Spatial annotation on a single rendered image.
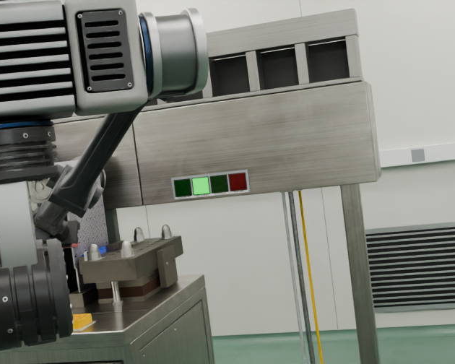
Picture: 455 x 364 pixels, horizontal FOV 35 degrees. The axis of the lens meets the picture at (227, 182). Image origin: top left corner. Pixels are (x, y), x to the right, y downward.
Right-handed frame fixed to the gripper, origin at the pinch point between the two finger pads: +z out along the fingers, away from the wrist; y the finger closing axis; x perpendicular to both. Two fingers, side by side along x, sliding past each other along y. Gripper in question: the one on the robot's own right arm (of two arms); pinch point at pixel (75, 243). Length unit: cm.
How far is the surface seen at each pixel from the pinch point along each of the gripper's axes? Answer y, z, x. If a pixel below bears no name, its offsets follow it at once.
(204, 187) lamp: 31.0, 20.9, 23.6
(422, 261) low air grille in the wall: 91, 259, 73
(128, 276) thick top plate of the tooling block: 17.5, -0.6, -11.2
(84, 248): 0.3, 4.9, 0.5
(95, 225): 0.3, 10.5, 9.6
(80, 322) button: 13.3, -17.0, -27.5
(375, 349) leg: 77, 64, -20
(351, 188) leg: 75, 38, 26
